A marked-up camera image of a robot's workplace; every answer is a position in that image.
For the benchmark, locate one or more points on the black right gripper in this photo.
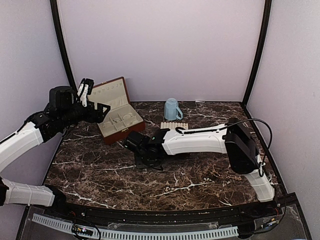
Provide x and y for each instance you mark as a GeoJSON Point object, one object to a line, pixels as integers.
{"type": "Point", "coordinates": [140, 164]}

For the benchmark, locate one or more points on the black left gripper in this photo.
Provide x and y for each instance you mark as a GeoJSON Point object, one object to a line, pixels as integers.
{"type": "Point", "coordinates": [99, 117]}

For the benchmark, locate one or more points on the red jewelry display tray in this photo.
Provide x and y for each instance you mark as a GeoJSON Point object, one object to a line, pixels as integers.
{"type": "Point", "coordinates": [174, 125]}

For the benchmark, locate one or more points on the light blue faceted mug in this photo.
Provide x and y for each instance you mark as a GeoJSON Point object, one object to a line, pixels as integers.
{"type": "Point", "coordinates": [172, 111]}

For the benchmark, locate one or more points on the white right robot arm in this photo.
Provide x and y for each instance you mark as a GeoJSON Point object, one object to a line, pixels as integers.
{"type": "Point", "coordinates": [231, 138]}

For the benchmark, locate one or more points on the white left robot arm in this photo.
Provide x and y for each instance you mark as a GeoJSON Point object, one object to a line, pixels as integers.
{"type": "Point", "coordinates": [30, 135]}

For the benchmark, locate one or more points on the open red jewelry box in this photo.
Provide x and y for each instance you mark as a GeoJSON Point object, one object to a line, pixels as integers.
{"type": "Point", "coordinates": [122, 117]}

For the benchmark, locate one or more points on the white perforated cable rail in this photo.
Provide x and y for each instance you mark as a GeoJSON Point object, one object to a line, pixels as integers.
{"type": "Point", "coordinates": [121, 231]}

